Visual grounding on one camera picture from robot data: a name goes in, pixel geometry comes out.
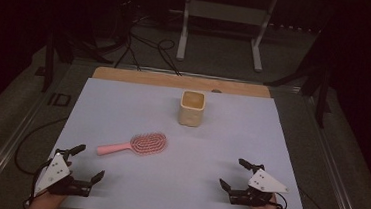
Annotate black floor bracket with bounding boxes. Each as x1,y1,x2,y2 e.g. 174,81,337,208
46,92,73,109

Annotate metal floor rail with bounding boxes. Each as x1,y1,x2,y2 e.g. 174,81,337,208
0,66,74,209
294,93,371,209

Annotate white table mat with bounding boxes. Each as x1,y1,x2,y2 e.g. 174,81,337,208
29,73,319,209

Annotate black floor cables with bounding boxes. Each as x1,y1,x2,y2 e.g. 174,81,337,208
113,12,186,77

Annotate person's left hand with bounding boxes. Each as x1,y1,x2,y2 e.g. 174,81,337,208
26,185,69,209

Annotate pink hairbrush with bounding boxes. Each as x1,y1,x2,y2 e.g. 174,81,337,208
95,127,169,162

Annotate white metal stand frame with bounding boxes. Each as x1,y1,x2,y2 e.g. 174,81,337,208
175,0,279,74

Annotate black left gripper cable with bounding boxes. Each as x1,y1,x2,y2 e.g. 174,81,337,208
10,113,70,209

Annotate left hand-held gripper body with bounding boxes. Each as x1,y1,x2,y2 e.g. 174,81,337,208
33,146,97,202

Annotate cream square cup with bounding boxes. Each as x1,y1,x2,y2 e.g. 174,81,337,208
177,89,208,129

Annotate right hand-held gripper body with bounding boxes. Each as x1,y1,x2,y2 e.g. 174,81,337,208
227,161,292,209

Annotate black stand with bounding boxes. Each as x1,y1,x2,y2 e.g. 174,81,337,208
33,31,117,99
260,24,340,130

